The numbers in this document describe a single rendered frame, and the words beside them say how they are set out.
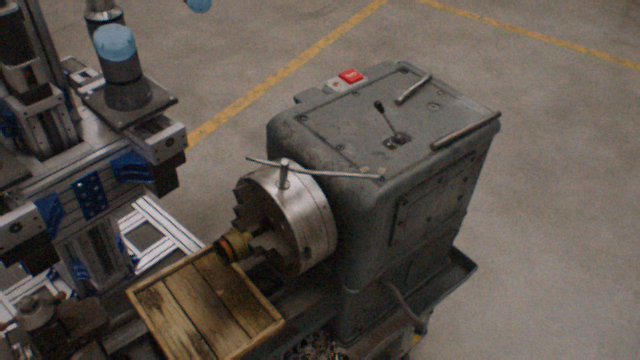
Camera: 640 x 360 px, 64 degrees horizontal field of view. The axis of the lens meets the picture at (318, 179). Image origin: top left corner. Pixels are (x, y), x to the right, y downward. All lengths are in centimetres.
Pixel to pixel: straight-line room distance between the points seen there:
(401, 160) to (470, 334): 138
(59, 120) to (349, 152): 92
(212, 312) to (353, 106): 72
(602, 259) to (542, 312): 55
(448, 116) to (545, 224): 173
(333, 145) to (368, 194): 20
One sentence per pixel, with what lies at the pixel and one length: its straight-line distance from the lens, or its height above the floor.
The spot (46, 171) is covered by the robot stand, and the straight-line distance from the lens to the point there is 174.
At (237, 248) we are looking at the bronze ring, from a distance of 134.
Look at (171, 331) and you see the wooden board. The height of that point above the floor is 88.
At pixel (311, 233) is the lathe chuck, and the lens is 130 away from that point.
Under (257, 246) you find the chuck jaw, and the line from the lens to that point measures 134.
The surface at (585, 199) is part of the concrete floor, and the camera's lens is 347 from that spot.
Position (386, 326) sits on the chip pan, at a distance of 189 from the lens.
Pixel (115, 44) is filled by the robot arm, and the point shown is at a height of 138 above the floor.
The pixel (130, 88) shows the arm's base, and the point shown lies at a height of 123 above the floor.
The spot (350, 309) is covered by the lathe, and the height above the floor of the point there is 75.
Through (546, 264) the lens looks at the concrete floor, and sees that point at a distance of 300.
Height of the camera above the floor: 216
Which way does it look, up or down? 44 degrees down
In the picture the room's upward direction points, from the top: 3 degrees clockwise
